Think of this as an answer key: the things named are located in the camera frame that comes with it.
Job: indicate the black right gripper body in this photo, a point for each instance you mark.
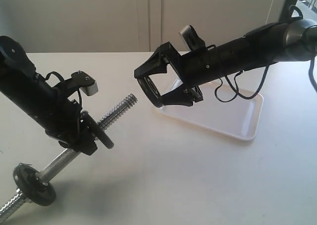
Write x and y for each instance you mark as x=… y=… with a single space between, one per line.
x=256 y=49

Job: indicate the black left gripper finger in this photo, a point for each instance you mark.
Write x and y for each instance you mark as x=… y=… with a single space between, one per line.
x=85 y=143

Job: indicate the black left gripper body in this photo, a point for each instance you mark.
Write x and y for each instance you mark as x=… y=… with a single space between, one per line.
x=46 y=105

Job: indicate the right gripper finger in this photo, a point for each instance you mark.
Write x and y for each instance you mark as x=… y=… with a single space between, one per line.
x=177 y=97
x=155 y=64

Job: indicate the black weight plate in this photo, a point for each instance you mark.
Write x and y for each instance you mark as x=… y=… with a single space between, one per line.
x=96 y=131
x=26 y=180
x=151 y=91

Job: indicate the chrome threaded dumbbell bar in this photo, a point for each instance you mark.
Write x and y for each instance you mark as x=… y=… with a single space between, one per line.
x=63 y=159

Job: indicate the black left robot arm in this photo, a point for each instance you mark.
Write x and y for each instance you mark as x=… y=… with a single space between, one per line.
x=13 y=59

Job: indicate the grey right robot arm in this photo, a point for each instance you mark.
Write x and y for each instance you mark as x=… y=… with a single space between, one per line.
x=294 y=39

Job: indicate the white plastic tray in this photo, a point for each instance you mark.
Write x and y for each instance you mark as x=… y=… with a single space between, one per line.
x=237 y=119

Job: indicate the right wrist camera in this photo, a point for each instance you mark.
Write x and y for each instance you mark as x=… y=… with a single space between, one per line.
x=191 y=39

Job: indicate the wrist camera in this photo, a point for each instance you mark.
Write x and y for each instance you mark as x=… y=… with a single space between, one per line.
x=84 y=82
x=191 y=39

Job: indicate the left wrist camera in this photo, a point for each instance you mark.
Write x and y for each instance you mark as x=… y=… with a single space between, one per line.
x=84 y=82

